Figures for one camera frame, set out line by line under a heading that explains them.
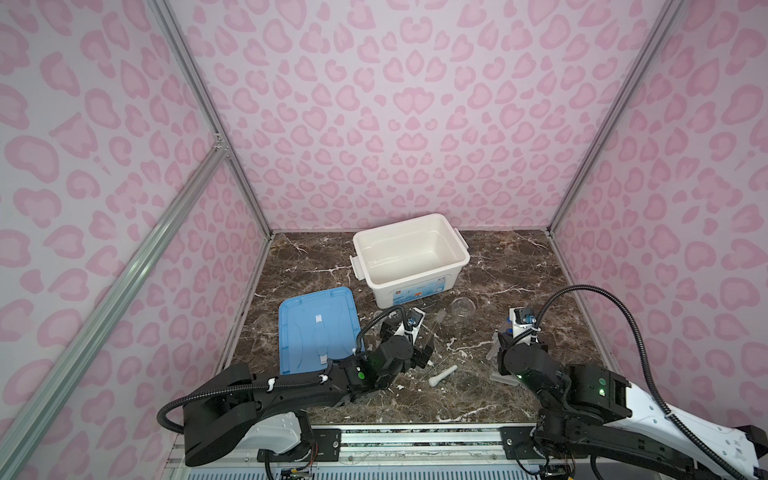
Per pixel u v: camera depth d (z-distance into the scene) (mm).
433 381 818
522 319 587
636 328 496
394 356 569
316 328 932
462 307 926
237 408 414
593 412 455
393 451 734
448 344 902
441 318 952
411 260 1101
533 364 483
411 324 648
